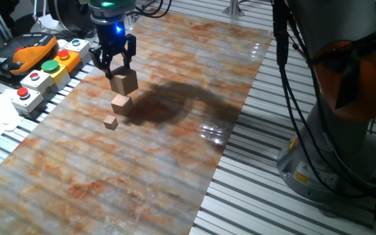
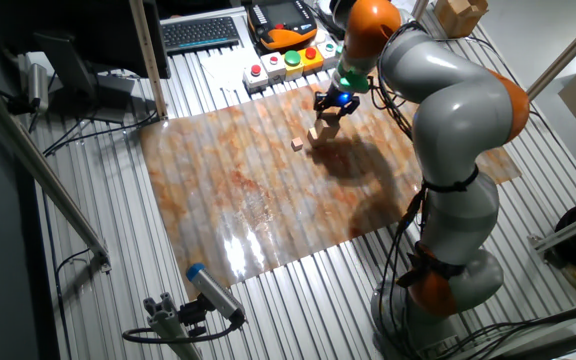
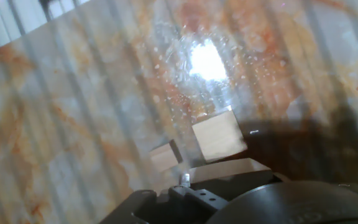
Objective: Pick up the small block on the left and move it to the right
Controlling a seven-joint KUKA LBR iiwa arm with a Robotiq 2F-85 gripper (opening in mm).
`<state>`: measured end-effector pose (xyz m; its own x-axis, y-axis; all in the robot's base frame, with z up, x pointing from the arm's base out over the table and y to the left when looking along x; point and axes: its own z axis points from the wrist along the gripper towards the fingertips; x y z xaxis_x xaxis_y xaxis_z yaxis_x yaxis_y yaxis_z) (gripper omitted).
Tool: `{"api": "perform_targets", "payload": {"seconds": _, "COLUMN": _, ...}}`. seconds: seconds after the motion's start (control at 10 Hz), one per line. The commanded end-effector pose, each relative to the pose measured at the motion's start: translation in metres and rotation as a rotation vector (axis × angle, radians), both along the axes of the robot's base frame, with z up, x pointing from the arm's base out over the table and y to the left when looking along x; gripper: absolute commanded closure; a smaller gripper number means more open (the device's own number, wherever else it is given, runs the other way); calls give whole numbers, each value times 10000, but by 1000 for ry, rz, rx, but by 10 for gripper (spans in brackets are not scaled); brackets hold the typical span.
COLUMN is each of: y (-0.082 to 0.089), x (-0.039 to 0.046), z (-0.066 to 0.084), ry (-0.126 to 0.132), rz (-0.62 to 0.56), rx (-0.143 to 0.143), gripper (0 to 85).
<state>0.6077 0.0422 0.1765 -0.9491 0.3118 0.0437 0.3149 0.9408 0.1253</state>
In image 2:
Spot black keyboard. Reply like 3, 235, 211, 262
160, 16, 242, 55

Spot white box small red button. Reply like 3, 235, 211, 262
260, 51, 288, 84

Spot dark computer monitor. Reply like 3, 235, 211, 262
0, 0, 172, 124

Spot plain silver cylinder camera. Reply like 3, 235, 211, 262
26, 62, 50, 114

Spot beige upright frame post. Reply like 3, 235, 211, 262
127, 0, 169, 121

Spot white box teal button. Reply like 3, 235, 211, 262
316, 40, 340, 70

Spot large wooden block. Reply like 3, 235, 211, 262
317, 112, 342, 141

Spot aluminium camera mount profile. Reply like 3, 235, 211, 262
142, 292, 202, 360

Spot medium wooden block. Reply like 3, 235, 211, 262
306, 127, 325, 149

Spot silver camera blue end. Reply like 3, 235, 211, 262
185, 262, 247, 324

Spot long diagonal aluminium beam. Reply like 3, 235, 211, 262
0, 69, 112, 274

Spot orange black teach pendant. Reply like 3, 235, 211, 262
246, 0, 318, 51

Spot yellow box green button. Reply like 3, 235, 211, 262
282, 49, 306, 80

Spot white box red mushroom button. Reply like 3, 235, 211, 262
242, 63, 270, 91

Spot cardboard box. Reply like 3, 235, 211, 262
433, 0, 489, 39

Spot slanted aluminium strut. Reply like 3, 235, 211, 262
525, 4, 576, 101

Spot black monitor cable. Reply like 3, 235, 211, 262
42, 109, 159, 157

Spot orange box red button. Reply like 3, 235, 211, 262
298, 46, 325, 75

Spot short aluminium profile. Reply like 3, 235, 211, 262
527, 204, 576, 256

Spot black camera cable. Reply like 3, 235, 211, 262
121, 319, 242, 345

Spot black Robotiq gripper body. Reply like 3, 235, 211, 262
313, 87, 362, 114

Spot aluminium upright post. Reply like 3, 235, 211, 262
410, 0, 430, 22

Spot white cloth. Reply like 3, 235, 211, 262
200, 52, 257, 91

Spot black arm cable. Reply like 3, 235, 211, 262
375, 19, 432, 360

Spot orange marble pattern mat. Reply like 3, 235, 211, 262
140, 82, 523, 301

